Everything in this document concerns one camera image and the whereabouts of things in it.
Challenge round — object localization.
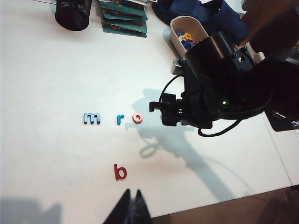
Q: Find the brown wooden box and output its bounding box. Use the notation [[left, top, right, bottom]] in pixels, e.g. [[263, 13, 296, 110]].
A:
[[240, 0, 299, 48]]

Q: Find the dark blue bag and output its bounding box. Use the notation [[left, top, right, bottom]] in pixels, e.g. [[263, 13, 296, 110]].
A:
[[200, 0, 249, 45]]

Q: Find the black camera cable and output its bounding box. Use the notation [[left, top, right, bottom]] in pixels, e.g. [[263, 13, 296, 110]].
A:
[[159, 74, 185, 104]]

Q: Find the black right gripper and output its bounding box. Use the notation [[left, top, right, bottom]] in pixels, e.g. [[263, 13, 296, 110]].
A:
[[149, 77, 219, 129]]

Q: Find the black looped cable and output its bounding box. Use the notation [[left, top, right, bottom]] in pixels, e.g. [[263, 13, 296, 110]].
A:
[[197, 118, 242, 138]]

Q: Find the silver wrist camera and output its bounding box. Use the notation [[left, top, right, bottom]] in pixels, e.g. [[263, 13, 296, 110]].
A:
[[170, 58, 187, 75]]

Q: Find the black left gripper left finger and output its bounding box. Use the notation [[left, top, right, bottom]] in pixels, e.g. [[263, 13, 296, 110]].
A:
[[102, 189, 135, 224]]

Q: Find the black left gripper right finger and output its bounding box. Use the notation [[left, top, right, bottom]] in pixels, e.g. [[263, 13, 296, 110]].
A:
[[132, 189, 153, 224]]

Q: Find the black mesh pen holder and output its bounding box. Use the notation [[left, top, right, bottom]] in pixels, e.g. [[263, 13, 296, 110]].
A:
[[54, 0, 93, 32]]

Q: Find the red letter b magnet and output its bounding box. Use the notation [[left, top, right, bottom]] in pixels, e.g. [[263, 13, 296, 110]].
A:
[[113, 163, 128, 182]]

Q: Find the blue letter m magnet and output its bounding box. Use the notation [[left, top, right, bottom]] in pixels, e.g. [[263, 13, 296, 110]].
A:
[[83, 112, 102, 126]]

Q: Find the orange letter o magnet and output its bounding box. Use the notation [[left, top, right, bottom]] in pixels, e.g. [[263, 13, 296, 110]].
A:
[[131, 112, 144, 125]]

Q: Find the beige oval bowl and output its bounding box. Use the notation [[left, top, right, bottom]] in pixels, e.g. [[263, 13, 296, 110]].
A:
[[169, 16, 210, 59]]

